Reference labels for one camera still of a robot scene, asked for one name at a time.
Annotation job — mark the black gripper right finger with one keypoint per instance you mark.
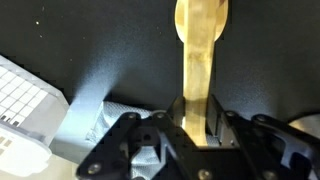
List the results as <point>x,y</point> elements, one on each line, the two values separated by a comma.
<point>216,116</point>

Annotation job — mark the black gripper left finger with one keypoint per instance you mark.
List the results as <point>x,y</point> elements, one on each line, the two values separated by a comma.
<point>178,111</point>

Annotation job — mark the light wooden spatula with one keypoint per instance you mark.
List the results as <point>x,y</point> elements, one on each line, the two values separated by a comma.
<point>198,76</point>

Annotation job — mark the blue cloth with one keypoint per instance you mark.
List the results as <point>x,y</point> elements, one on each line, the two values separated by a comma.
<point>110,120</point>

